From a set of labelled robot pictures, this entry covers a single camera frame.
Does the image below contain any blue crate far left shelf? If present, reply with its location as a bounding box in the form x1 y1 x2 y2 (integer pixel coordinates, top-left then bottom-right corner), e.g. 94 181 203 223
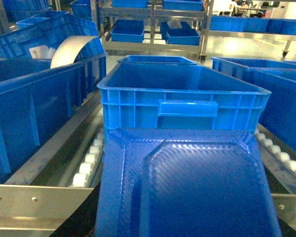
111 19 145 43

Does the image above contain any blue crate shelf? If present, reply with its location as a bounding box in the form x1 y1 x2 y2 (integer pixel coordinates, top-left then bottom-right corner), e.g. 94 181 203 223
160 22 200 46
111 19 145 43

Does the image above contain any blue crate far right shelf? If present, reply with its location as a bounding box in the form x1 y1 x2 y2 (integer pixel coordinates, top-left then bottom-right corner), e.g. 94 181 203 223
160 22 200 46

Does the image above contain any blue crate centre left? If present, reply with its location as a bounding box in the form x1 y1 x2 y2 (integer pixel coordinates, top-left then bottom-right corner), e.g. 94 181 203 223
98 63 271 133

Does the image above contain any blue crate behind centre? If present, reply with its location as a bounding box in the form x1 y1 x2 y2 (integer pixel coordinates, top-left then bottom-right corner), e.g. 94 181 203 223
117 55 197 65

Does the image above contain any curved grey sheet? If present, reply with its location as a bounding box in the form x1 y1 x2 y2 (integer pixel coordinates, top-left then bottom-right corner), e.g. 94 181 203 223
50 36 98 69

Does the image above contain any blue crate upper left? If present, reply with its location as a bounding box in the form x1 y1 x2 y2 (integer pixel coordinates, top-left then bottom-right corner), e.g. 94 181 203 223
0 53 107 184

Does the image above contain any blue crate right with cap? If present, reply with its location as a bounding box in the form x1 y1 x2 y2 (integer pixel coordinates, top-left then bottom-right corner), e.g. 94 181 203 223
212 57 296 152

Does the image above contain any steel roller shelf frame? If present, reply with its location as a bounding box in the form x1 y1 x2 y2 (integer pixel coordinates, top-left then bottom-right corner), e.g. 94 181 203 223
0 92 296 237

